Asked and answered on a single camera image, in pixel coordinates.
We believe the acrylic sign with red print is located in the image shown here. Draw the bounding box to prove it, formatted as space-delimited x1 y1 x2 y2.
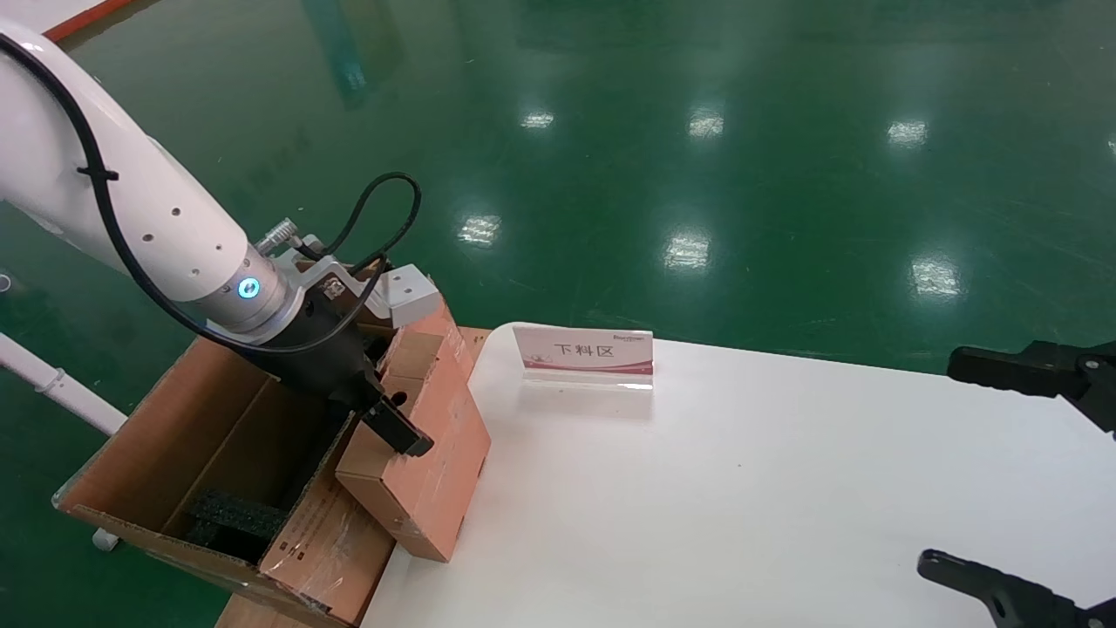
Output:
513 324 655 391

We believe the large open cardboard box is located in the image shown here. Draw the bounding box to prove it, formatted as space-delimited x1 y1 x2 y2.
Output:
52 301 476 628

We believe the black foam insert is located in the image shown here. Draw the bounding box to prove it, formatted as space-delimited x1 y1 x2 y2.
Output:
183 487 290 561

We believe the small cardboard box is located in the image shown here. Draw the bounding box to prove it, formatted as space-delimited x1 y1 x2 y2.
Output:
336 324 492 563

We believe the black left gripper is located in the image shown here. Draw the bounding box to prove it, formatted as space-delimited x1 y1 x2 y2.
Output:
253 298 435 457

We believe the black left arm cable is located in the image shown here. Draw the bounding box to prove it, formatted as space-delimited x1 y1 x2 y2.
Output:
0 33 424 355

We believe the white metal tube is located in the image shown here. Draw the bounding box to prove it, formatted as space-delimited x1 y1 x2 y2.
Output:
0 334 129 437

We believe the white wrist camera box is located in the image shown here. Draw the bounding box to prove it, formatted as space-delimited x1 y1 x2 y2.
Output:
364 264 443 330

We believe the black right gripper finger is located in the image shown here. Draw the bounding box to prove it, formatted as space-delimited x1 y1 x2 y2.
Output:
917 549 1116 628
948 340 1116 434

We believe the silver camera bracket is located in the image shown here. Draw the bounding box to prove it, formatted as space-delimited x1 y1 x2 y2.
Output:
270 251 389 306

